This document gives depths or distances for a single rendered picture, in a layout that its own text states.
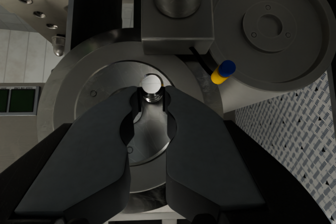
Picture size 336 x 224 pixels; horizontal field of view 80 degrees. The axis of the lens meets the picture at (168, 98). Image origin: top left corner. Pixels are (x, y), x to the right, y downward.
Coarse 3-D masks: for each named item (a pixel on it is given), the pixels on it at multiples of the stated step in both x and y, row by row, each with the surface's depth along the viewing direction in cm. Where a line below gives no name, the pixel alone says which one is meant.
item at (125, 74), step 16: (112, 64) 15; (128, 64) 15; (144, 64) 15; (96, 80) 14; (112, 80) 14; (128, 80) 14; (80, 96) 14; (96, 96) 14; (80, 112) 14; (144, 112) 14; (160, 112) 14; (144, 128) 14; (160, 128) 14; (128, 144) 14; (144, 144) 14; (160, 144) 14; (144, 160) 14
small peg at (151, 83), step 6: (144, 78) 12; (150, 78) 12; (156, 78) 12; (144, 84) 12; (150, 84) 12; (156, 84) 12; (162, 84) 12; (144, 90) 11; (150, 90) 12; (156, 90) 12; (144, 96) 13; (150, 96) 12; (156, 96) 12; (150, 102) 14
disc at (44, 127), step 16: (112, 32) 17; (128, 32) 17; (80, 48) 17; (96, 48) 17; (64, 64) 16; (192, 64) 17; (48, 80) 16; (208, 80) 17; (48, 96) 16; (208, 96) 16; (48, 112) 16; (48, 128) 16; (144, 192) 15; (160, 192) 15; (128, 208) 15; (144, 208) 15
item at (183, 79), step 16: (112, 48) 16; (128, 48) 16; (80, 64) 16; (96, 64) 16; (160, 64) 16; (176, 64) 16; (64, 80) 15; (80, 80) 15; (176, 80) 16; (192, 80) 16; (64, 96) 15; (192, 96) 16; (64, 112) 15; (160, 160) 15; (144, 176) 14; (160, 176) 14
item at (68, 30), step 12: (72, 0) 19; (84, 0) 22; (96, 0) 26; (108, 0) 32; (72, 12) 19; (84, 12) 22; (96, 12) 26; (108, 12) 32; (72, 24) 19; (84, 24) 22; (96, 24) 26; (108, 24) 32; (120, 24) 42; (72, 36) 19; (84, 36) 22; (72, 48) 19
